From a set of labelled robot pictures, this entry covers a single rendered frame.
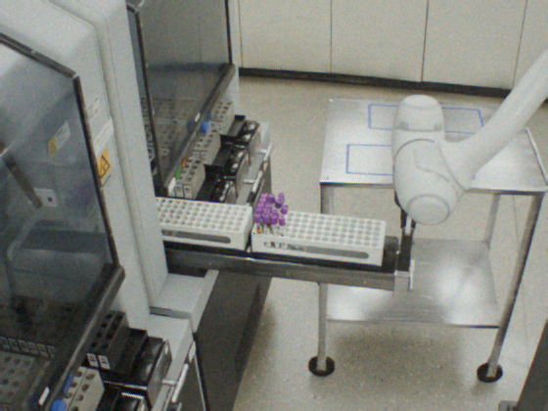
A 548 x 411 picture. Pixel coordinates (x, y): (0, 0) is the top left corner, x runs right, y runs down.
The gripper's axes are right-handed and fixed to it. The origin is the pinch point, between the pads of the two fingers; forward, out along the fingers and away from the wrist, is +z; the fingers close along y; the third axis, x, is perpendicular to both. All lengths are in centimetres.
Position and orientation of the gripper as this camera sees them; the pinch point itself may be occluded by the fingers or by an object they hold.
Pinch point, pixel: (404, 257)
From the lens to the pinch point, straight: 161.3
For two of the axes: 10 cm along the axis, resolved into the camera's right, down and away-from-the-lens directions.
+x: 9.8, 1.0, -1.8
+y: -2.0, 6.1, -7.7
